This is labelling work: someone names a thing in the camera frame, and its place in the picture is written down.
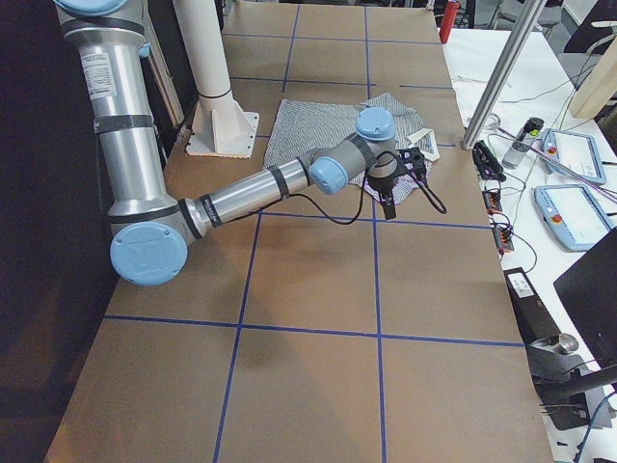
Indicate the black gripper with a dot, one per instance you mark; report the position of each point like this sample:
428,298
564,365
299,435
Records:
382,185

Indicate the navy white striped polo shirt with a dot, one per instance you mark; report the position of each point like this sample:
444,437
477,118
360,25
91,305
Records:
332,145

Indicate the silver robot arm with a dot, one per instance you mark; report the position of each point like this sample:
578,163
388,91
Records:
152,230

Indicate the black orange connector board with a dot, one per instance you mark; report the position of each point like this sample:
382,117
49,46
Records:
502,228

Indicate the near blue teach pendant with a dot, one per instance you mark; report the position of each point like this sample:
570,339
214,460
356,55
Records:
573,215

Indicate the blue teach pendant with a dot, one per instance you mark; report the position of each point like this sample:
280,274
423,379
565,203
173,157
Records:
575,151
573,215

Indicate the far blue teach pendant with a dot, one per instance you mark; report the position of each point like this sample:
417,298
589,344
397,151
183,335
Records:
575,151

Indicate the black box with label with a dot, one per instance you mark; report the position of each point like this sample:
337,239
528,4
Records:
536,325

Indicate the red fire extinguisher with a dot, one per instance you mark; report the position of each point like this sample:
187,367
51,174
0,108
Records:
449,15

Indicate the black monitor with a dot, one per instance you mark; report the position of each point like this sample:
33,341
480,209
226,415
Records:
587,291

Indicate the wooden beam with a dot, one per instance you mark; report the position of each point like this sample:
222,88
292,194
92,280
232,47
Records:
598,88

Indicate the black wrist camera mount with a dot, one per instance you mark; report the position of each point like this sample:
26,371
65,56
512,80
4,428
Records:
413,161

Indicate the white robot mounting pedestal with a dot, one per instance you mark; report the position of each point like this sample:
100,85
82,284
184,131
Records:
220,126

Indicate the aluminium frame post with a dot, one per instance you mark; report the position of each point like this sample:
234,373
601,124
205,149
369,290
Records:
504,65

